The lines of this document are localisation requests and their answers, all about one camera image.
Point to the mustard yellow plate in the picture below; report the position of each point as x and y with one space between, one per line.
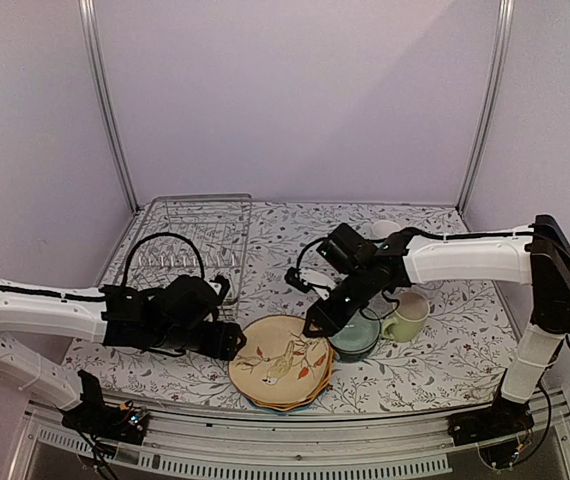
322 387

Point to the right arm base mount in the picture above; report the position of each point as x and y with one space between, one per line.
506 424

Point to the pale green mug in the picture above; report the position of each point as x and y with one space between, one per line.
407 319

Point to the left aluminium frame post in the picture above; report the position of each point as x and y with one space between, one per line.
91 35

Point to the cream bird pattern plate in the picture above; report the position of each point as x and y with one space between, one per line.
279 364

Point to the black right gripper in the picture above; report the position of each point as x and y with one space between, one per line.
319 317

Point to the blue bottom plate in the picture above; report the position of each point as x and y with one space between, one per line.
279 407

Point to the aluminium front rail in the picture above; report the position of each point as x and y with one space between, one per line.
186 441

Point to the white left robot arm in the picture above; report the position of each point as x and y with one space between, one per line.
71 313

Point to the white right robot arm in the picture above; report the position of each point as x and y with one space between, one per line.
536 255

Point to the light blue ceramic mug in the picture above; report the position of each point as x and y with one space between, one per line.
382 229

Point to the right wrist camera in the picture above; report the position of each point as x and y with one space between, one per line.
306 280

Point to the right aluminium frame post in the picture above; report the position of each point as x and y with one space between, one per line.
496 69

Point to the aluminium frame post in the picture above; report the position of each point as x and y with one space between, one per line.
91 35
496 69

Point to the wire dish rack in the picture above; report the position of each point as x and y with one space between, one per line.
216 224

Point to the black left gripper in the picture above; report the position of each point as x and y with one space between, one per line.
223 345

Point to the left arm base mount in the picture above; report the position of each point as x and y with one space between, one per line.
93 416

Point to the teal ceramic bowl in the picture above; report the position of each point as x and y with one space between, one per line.
358 338

